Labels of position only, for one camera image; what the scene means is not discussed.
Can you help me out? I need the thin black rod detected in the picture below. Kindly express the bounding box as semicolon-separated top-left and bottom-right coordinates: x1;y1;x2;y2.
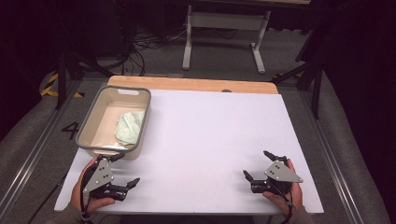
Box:
27;175;69;224

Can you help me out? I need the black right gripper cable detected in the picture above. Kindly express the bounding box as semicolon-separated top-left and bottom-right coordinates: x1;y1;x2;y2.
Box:
270;181;296;224

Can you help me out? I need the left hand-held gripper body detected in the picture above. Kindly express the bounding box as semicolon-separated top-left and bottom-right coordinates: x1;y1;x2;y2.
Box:
81;155;129;202

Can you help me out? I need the beige plastic bin grey rim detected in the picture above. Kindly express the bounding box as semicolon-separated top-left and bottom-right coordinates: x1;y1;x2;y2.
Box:
75;85;152;161

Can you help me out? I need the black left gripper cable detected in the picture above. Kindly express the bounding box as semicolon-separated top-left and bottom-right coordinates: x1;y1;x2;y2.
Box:
79;161;98;224

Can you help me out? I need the white board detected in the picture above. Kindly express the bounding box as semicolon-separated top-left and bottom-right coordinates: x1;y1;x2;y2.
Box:
54;89;325;216

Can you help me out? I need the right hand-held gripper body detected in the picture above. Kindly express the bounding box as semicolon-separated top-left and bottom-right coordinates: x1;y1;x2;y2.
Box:
249;155;304;196

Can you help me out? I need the pale green cloth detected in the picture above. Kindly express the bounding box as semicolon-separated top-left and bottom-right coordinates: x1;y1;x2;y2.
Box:
114;110;147;147

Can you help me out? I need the yellow black hazard tape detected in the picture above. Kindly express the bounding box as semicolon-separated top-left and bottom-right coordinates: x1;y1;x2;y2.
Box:
40;72;86;99

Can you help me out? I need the dark equipment cabinet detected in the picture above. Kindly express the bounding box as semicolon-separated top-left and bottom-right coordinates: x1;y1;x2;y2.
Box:
90;0;136;59

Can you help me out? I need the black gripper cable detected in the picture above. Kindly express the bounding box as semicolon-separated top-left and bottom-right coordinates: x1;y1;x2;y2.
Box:
79;161;98;224
270;181;296;224

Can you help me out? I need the bundle of black floor cables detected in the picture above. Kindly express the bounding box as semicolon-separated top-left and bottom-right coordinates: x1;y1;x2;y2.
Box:
106;26;188;77

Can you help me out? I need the aluminium floor rail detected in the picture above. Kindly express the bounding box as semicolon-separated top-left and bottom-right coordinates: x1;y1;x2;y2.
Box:
0;81;82;217
298;90;366;224

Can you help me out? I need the wooden table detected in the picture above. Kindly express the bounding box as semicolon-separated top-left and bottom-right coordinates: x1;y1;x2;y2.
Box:
106;75;279;95

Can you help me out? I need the person's left hand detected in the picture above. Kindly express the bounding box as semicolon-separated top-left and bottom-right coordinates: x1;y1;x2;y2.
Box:
69;156;117;215

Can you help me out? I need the black metal stand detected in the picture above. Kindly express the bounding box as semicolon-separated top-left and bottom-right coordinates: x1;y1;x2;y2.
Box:
54;46;116;110
272;12;326;119

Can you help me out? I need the white metal desk frame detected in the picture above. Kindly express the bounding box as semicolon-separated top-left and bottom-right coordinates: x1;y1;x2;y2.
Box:
181;0;312;75

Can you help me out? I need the person's right hand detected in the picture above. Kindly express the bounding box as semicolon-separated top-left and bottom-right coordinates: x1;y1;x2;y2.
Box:
262;159;304;217

